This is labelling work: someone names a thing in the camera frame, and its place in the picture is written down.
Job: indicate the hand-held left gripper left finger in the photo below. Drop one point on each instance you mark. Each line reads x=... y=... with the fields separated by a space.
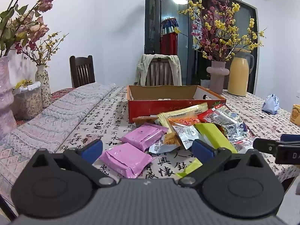
x=91 y=148

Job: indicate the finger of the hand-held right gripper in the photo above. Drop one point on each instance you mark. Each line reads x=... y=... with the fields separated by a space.
x=264 y=145
x=290 y=138

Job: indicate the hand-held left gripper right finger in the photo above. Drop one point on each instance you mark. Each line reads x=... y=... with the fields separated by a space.
x=201 y=148

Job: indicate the silver white snack packet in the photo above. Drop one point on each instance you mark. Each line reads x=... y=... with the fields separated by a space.
x=187 y=134

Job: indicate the red silver snack packet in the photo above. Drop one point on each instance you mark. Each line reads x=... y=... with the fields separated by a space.
x=222 y=119
x=241 y=143

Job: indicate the orange silver snack packet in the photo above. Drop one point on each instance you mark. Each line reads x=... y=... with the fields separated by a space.
x=164 y=145

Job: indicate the yellow orange snack packet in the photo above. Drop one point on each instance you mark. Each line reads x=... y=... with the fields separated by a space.
x=185 y=113

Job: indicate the red cardboard box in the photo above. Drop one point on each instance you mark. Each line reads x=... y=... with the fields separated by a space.
x=161 y=109

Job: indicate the small brown snack packet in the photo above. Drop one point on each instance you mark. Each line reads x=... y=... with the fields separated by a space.
x=144 y=120

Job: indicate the yellow mug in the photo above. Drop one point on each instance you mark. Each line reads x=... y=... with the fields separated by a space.
x=295 y=114

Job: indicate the calligraphy print tablecloth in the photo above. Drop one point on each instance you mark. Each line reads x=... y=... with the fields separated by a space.
x=110 y=121

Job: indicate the pale blue plastic bag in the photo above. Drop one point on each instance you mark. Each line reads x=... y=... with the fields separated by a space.
x=271 y=105

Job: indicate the folded zigzag patterned blanket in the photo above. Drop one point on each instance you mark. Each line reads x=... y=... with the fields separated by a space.
x=58 y=117

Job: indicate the red patterned cloth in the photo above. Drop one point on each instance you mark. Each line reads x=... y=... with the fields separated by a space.
x=59 y=93

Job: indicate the mauve ceramic vase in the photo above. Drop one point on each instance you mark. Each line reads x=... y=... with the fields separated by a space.
x=218 y=77

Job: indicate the yellow thermos jug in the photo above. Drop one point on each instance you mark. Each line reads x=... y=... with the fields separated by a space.
x=239 y=75

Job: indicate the dark wooden chair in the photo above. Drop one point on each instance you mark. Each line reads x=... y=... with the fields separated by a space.
x=82 y=71

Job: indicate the slim floral vase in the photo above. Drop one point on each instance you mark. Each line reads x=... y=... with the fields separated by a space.
x=44 y=86

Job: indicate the clear plastic food container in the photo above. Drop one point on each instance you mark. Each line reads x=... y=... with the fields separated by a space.
x=27 y=103

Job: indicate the beige jacket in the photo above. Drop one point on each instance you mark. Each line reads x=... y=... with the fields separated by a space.
x=175 y=70

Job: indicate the wooden chair with slats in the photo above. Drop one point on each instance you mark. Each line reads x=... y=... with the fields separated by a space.
x=159 y=72

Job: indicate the loose yellow flower sprig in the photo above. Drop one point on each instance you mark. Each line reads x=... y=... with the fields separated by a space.
x=22 y=83

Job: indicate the large pink vase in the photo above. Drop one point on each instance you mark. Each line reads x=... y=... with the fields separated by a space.
x=5 y=98

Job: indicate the thin yellow blossom twigs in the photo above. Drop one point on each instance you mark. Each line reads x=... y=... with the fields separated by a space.
x=44 y=49

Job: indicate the hanging red blue garment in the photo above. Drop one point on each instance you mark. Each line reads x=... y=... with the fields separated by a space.
x=169 y=39

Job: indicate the yellow and pink blossom branches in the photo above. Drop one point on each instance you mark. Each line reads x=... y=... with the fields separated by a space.
x=218 y=28

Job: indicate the dried pink roses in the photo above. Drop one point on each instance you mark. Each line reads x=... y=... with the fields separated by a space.
x=39 y=31

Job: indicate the dark framed glass door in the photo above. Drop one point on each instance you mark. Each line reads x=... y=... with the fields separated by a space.
x=150 y=28

